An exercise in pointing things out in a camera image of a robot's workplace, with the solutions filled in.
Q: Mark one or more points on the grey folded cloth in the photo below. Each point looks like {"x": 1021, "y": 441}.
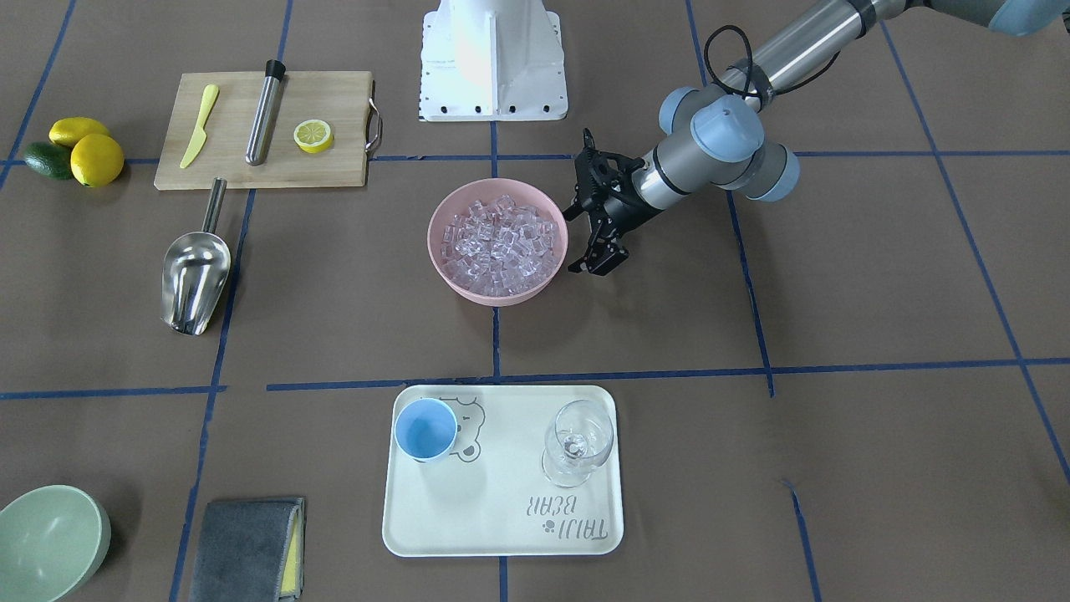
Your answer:
{"x": 250, "y": 550}

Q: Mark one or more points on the lemon half slice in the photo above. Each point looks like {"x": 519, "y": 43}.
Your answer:
{"x": 313, "y": 136}

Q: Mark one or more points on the cream serving tray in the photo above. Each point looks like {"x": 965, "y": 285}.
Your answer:
{"x": 489, "y": 496}

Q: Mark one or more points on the yellow lemon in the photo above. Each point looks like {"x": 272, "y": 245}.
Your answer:
{"x": 96, "y": 160}
{"x": 67, "y": 132}

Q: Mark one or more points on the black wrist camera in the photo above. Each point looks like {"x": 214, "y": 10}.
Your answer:
{"x": 604, "y": 184}

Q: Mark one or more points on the stainless steel ice scoop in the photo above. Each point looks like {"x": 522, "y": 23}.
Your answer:
{"x": 195, "y": 270}

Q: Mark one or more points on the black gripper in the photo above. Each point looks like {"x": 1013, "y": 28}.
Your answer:
{"x": 627, "y": 210}

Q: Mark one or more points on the clear wine glass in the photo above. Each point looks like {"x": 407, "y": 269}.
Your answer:
{"x": 578, "y": 441}

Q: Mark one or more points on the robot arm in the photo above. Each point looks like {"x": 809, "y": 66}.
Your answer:
{"x": 713, "y": 136}

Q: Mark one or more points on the light blue plastic cup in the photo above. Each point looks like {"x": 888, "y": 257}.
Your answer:
{"x": 426, "y": 430}

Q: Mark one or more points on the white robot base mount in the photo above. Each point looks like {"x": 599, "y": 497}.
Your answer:
{"x": 492, "y": 61}

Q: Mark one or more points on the yellow plastic knife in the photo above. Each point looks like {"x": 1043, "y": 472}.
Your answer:
{"x": 198, "y": 138}

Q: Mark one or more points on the pink bowl of ice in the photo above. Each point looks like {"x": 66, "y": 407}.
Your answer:
{"x": 497, "y": 241}

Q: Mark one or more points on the green bowl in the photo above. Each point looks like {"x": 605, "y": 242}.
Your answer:
{"x": 53, "y": 540}

